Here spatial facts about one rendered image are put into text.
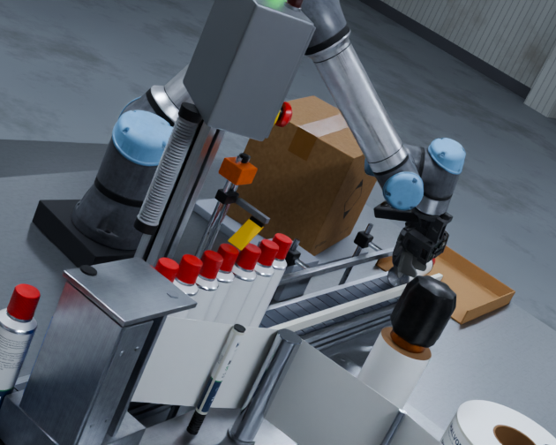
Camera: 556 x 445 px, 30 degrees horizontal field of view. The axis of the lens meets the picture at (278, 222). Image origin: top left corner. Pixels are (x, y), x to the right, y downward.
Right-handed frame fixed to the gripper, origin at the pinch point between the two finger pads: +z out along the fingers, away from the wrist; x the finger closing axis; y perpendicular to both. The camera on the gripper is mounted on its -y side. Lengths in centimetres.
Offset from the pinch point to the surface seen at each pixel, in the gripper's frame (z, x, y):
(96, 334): -57, -103, 13
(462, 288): 21.4, 32.4, 3.8
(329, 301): -4.2, -24.4, -1.2
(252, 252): -39, -59, 2
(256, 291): -30, -57, 3
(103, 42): 176, 216, -331
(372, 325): 3.2, -15.3, 5.5
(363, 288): 1.1, -10.0, -2.0
